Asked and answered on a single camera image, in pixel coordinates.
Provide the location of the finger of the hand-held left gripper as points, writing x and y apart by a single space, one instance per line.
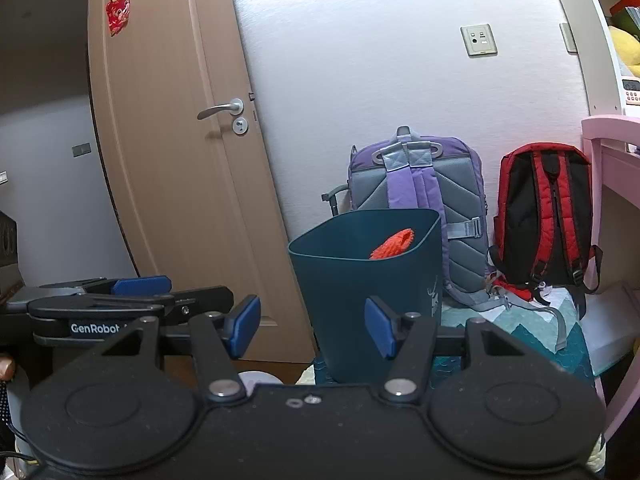
205 300
142 285

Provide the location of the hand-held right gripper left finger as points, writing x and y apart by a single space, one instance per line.
245 327

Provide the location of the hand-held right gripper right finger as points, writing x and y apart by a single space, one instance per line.
378 327

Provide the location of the dark teal plastic bin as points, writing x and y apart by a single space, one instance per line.
340 310

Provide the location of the person's left hand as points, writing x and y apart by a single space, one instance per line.
6 367

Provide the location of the round stool with pig print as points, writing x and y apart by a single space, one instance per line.
257 377

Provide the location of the wooden door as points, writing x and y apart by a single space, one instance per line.
165 160

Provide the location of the teal cream zigzag quilt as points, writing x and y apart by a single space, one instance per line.
525 330

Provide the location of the purple grey backpack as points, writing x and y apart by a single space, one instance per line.
465 195

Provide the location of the silver door lock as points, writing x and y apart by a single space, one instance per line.
240 125

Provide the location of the red black backpack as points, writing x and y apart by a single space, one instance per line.
545 210

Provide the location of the white paper bag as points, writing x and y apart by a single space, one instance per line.
610 330

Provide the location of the red door decoration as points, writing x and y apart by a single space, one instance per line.
117 12

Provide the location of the pink desk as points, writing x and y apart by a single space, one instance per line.
615 160

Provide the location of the white calculator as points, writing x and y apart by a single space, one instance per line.
631 91

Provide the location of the white shelf unit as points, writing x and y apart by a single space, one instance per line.
595 35

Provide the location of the yellow plush toy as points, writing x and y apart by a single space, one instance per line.
627 45

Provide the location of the grey wall switch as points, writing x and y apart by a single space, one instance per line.
81 149

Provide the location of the beige wall outlet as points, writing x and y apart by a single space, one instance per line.
478 40

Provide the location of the small wall plate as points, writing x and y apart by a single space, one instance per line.
568 37

